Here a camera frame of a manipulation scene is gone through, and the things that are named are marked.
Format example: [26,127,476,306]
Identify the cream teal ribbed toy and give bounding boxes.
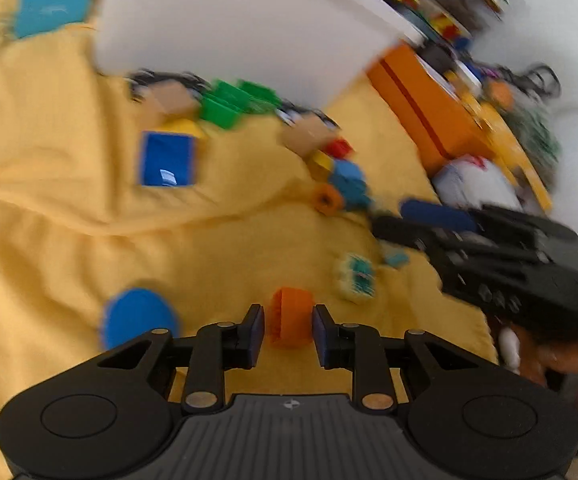
[334,252,377,303]

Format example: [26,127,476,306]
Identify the yellow hollow toy brick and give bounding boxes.
[161,119,207,141]

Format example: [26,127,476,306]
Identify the yellow blanket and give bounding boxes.
[0,0,500,480]

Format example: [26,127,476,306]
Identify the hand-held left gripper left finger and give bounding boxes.
[96,304,266,410]

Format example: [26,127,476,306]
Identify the person's right hand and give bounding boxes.
[519,329,578,407]

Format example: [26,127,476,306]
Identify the small red toy cube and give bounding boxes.
[324,137,356,158]

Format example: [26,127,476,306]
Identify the white plastic bin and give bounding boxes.
[94,0,424,108]

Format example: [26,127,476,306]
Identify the small yellow toy brick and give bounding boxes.
[308,152,337,181]

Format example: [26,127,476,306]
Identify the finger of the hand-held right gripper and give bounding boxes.
[371,215,450,257]
[400,199,482,235]

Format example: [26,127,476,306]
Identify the orange box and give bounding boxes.
[366,42,554,211]

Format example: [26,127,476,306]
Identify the blue round toy piece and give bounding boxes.
[100,287,180,351]

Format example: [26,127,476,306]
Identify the baby wipes pack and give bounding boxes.
[431,155,524,211]

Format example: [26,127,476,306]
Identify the blue and orange toy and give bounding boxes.
[313,159,372,217]

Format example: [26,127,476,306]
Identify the tan toy brick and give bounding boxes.
[283,114,340,156]
[141,82,202,121]

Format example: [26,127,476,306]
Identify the dark blue square block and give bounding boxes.
[139,131,200,188]

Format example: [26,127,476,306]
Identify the orange toy brick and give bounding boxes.
[269,287,316,350]

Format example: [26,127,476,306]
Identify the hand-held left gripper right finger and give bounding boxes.
[311,304,487,410]

